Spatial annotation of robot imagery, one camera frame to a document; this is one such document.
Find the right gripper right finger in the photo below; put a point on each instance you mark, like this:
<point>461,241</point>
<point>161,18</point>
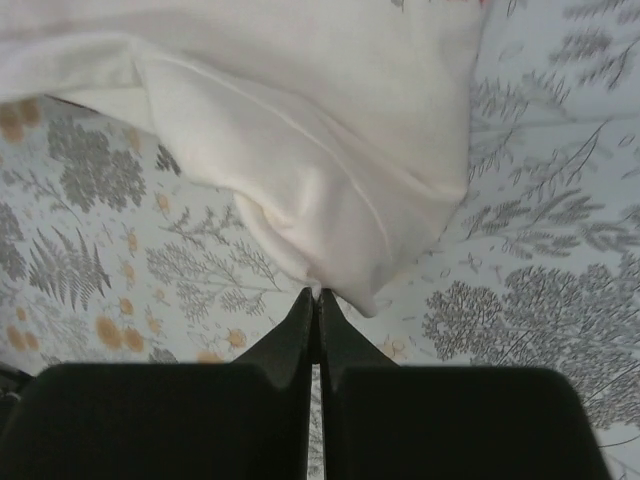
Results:
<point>386,421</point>

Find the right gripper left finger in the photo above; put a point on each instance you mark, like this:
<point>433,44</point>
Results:
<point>247,419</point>

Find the white t shirt red print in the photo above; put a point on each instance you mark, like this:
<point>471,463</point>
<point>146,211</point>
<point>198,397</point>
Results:
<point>340,127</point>

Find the floral table cloth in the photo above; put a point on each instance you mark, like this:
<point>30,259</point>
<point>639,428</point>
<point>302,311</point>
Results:
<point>109,254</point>

